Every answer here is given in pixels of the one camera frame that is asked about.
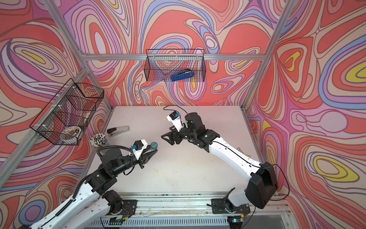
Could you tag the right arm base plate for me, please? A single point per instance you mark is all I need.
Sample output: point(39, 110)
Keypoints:
point(224, 206)

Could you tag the left black wire basket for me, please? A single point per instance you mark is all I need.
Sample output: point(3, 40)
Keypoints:
point(73, 105)

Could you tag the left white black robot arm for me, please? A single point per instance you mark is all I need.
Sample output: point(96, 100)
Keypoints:
point(115, 160)

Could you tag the blue stapler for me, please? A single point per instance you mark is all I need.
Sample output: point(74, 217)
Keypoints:
point(182, 75)

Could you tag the teal paint jar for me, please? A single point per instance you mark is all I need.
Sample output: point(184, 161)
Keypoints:
point(153, 148)

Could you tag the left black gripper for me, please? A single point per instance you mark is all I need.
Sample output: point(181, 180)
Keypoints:
point(145, 158)

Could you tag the teal jar lid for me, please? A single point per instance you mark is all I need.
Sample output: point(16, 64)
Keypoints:
point(154, 145)

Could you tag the back black wire basket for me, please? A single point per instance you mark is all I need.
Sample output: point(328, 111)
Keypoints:
point(160, 64)

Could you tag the black wire basket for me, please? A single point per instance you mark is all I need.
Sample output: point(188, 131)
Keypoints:
point(73, 105)
point(160, 64)

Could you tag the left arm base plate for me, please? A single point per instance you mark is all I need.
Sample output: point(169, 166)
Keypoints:
point(125, 207)

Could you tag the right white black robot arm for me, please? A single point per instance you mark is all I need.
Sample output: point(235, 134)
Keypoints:
point(261, 182)

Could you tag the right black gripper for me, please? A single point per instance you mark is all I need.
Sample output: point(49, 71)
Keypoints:
point(171, 135)

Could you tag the grey stapler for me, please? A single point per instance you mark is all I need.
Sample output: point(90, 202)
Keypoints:
point(115, 131)

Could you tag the gold binder clip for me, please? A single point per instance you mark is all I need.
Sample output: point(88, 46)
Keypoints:
point(241, 151)

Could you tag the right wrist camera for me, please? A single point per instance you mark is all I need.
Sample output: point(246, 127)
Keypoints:
point(175, 119)

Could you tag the cup of pencils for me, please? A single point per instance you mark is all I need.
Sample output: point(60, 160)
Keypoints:
point(99, 140)

